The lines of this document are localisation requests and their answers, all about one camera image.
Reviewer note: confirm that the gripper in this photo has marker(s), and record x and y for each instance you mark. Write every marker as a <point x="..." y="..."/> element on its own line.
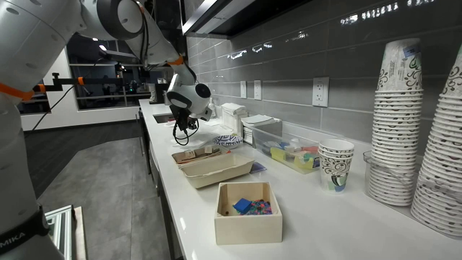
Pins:
<point x="179" y="113"/>

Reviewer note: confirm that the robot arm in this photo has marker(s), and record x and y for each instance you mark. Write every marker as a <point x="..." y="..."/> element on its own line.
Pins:
<point x="32" y="54"/>

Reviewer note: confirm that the white tissue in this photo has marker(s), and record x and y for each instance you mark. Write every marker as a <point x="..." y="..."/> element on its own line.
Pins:
<point x="213" y="122"/>

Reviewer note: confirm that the coffee machine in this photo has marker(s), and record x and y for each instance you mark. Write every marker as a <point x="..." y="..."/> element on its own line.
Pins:
<point x="156" y="93"/>

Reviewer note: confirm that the heap of brown packets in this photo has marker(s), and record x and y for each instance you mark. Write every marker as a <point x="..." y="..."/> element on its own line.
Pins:
<point x="197" y="153"/>

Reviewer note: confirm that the white napkin dispenser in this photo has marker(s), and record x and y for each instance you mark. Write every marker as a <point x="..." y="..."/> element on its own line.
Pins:
<point x="232" y="115"/>

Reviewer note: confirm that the blue patterned bowl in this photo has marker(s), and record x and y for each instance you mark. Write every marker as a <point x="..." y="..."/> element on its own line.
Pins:
<point x="228" y="141"/>

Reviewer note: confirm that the empty beige tray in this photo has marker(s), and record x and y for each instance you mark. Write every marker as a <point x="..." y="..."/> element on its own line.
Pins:
<point x="216" y="169"/>

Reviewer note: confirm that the stack of white napkins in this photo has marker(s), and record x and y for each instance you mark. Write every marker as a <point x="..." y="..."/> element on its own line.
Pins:
<point x="257" y="120"/>

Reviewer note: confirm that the window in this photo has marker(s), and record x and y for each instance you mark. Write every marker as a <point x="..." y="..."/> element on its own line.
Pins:
<point x="97" y="97"/>

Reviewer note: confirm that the blue packet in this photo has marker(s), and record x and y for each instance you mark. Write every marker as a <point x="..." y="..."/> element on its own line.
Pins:
<point x="257" y="167"/>

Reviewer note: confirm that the blue block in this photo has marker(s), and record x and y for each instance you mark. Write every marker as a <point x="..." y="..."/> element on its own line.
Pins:
<point x="242" y="205"/>

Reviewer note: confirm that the clear plastic bin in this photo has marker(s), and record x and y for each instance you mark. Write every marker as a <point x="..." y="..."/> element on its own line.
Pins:
<point x="288" y="144"/>

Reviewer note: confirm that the range hood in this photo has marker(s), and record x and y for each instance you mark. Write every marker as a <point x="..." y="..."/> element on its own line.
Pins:
<point x="238" y="16"/>

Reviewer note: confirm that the heap of colourful packets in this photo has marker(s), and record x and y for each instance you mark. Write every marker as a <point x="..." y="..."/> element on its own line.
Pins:
<point x="293" y="154"/>

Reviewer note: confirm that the heap of colourful beads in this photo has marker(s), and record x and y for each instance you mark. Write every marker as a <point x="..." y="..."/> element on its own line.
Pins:
<point x="262" y="208"/>

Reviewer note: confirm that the wooden box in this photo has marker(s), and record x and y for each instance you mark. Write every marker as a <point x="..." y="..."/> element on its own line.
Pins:
<point x="248" y="227"/>

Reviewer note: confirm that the short stack of paper cups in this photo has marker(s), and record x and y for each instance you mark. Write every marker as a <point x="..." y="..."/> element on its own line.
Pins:
<point x="335" y="167"/>

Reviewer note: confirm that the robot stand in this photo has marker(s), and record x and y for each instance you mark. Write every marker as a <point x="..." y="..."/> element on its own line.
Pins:
<point x="59" y="227"/>

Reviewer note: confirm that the clear cup holder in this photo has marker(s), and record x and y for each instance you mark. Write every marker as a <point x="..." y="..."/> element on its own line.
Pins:
<point x="371" y="180"/>

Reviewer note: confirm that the tall stack of paper cups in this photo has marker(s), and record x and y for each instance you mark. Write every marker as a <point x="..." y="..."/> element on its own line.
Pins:
<point x="443" y="173"/>
<point x="397" y="119"/>

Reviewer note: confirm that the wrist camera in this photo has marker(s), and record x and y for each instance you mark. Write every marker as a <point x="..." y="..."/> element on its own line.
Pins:
<point x="193" y="124"/>

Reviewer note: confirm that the white wall socket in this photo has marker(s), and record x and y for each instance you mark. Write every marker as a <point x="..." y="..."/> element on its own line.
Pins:
<point x="320" y="91"/>
<point x="243" y="89"/>
<point x="257" y="90"/>

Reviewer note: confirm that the camera on mount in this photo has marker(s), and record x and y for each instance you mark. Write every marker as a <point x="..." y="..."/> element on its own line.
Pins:
<point x="108" y="81"/>

